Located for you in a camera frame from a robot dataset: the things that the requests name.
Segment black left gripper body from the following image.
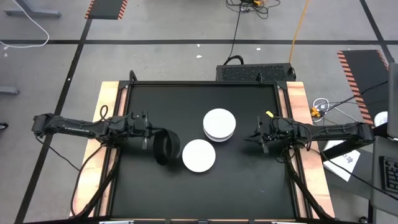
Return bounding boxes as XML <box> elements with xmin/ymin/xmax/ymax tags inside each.
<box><xmin>124</xmin><ymin>110</ymin><xmax>154</xmax><ymax>151</ymax></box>

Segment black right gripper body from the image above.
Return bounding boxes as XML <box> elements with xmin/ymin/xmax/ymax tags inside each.
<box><xmin>256</xmin><ymin>116</ymin><xmax>284</xmax><ymax>156</ymax></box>

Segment black bowl with white inside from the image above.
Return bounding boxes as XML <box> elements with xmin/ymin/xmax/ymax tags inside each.
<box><xmin>152</xmin><ymin>128</ymin><xmax>182</xmax><ymax>166</ymax></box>

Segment single white plate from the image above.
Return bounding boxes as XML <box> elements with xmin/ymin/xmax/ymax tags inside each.
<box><xmin>182</xmin><ymin>139</ymin><xmax>216</xmax><ymax>174</ymax></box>

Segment black perforated computer tower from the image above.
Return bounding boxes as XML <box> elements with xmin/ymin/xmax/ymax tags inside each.
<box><xmin>216</xmin><ymin>63</ymin><xmax>297</xmax><ymax>83</ymax></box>

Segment white paper sheet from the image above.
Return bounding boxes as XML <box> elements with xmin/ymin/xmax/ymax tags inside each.
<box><xmin>323</xmin><ymin>139</ymin><xmax>361</xmax><ymax>183</ymax></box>

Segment large hazard-striped black mat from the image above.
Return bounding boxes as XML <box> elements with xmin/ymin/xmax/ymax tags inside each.
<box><xmin>336</xmin><ymin>49</ymin><xmax>390</xmax><ymax>131</ymax></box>

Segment white cup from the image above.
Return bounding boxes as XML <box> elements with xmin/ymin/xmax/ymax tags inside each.
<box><xmin>374</xmin><ymin>111</ymin><xmax>389</xmax><ymax>128</ymax></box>

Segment small hazard-striped black mat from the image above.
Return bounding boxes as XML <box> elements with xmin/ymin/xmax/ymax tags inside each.
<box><xmin>85</xmin><ymin>0</ymin><xmax>129</xmax><ymax>21</ymax></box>

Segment large computer monitor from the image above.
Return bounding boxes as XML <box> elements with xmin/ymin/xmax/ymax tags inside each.
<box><xmin>387</xmin><ymin>62</ymin><xmax>398</xmax><ymax>139</ymax></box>

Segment black keyboard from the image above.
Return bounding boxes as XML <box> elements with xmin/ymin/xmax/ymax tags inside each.
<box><xmin>379</xmin><ymin>155</ymin><xmax>398</xmax><ymax>194</ymax></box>

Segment short grey desk foot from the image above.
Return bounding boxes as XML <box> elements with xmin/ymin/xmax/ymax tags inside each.
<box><xmin>0</xmin><ymin>85</ymin><xmax>21</xmax><ymax>95</ymax></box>

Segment grey desk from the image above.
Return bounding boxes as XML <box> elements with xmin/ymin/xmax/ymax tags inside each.
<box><xmin>369</xmin><ymin>135</ymin><xmax>398</xmax><ymax>224</ymax></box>

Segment long grey desk foot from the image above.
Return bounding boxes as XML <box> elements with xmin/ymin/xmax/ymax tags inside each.
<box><xmin>4</xmin><ymin>0</ymin><xmax>62</xmax><ymax>18</ymax></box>

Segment white cable with adapter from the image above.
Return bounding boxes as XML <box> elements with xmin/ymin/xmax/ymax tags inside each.
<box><xmin>312</xmin><ymin>97</ymin><xmax>368</xmax><ymax>132</ymax></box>

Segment thin black cable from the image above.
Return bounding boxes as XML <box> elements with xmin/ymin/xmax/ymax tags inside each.
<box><xmin>323</xmin><ymin>80</ymin><xmax>389</xmax><ymax>113</ymax></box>

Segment black floor cable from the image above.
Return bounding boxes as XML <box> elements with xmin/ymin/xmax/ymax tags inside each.
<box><xmin>223</xmin><ymin>6</ymin><xmax>244</xmax><ymax>66</ymax></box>

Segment yellow cable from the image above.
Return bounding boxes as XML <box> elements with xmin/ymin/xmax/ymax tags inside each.
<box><xmin>288</xmin><ymin>0</ymin><xmax>310</xmax><ymax>64</ymax></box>

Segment tangled black cables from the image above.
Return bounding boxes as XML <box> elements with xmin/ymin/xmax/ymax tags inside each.
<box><xmin>226</xmin><ymin>0</ymin><xmax>281</xmax><ymax>20</ymax></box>

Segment white floor cable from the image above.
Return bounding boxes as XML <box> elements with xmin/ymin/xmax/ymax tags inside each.
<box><xmin>0</xmin><ymin>0</ymin><xmax>50</xmax><ymax>49</ymax></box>

